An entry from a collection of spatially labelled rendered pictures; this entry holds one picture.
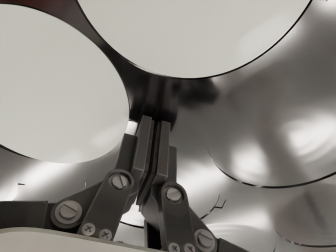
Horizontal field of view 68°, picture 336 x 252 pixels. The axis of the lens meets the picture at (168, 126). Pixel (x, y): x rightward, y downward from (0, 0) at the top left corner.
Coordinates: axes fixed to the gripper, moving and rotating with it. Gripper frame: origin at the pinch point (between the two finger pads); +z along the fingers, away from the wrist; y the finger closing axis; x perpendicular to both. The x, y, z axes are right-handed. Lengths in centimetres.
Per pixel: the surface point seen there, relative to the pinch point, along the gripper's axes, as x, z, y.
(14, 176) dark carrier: -7.8, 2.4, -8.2
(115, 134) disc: -0.8, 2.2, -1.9
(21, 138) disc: -3.4, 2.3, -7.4
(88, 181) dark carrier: -6.3, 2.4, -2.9
